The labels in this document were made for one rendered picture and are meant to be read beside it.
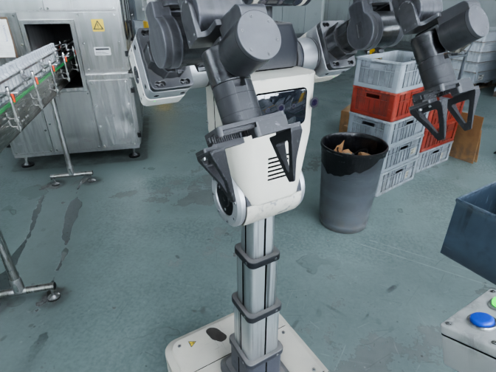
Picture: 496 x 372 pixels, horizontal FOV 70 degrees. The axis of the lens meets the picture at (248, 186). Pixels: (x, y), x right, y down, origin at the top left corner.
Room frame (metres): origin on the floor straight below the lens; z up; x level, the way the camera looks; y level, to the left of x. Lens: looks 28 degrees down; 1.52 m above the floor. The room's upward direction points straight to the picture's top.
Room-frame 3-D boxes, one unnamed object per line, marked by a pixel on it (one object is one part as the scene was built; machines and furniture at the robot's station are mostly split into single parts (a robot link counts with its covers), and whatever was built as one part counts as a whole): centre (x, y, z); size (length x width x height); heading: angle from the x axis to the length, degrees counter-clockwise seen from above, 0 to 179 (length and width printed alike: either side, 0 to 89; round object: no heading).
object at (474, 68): (7.31, -4.37, 0.50); 1.23 x 1.05 x 1.00; 120
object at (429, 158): (3.43, -1.75, 0.11); 0.61 x 0.41 x 0.22; 124
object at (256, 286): (0.85, -0.03, 0.65); 0.11 x 0.11 x 0.40; 31
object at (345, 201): (2.28, -0.73, 0.32); 0.45 x 0.45 x 0.64
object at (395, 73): (2.98, -1.21, 1.00); 0.61 x 0.41 x 0.22; 129
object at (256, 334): (0.85, -0.03, 0.45); 0.13 x 0.13 x 0.40; 31
